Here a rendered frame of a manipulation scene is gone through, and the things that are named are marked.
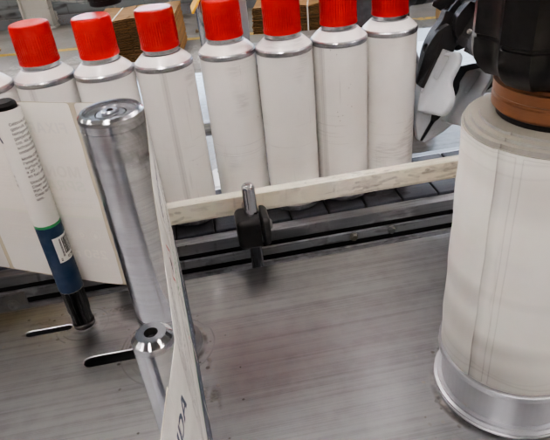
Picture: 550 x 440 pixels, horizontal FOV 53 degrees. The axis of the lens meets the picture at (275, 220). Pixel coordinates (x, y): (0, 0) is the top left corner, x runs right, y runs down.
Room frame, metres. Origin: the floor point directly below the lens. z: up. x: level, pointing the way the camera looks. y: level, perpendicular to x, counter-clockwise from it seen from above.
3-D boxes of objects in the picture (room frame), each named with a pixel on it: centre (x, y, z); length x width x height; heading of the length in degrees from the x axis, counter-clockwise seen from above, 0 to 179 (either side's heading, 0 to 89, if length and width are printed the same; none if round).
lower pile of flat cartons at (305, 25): (5.02, -0.34, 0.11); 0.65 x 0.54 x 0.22; 82
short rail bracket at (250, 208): (0.42, 0.02, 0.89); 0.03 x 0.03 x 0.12; 6
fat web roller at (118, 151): (0.30, 0.09, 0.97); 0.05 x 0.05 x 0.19
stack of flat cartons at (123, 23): (4.63, 0.90, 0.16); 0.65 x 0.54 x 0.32; 90
